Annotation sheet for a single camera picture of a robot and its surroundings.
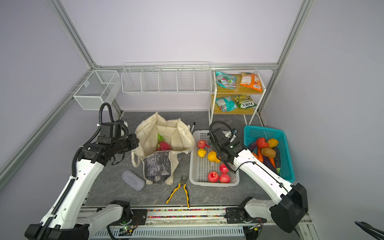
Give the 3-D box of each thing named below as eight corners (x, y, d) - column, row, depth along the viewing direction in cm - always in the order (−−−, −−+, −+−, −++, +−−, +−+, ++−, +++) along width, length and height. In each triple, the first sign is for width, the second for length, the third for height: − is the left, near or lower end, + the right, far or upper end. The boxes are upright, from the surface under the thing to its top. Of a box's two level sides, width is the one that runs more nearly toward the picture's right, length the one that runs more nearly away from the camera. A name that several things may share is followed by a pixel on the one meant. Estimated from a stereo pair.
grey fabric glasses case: (120, 179, 88) (117, 177, 86) (128, 170, 92) (126, 167, 89) (139, 193, 83) (137, 192, 80) (147, 183, 86) (145, 181, 84)
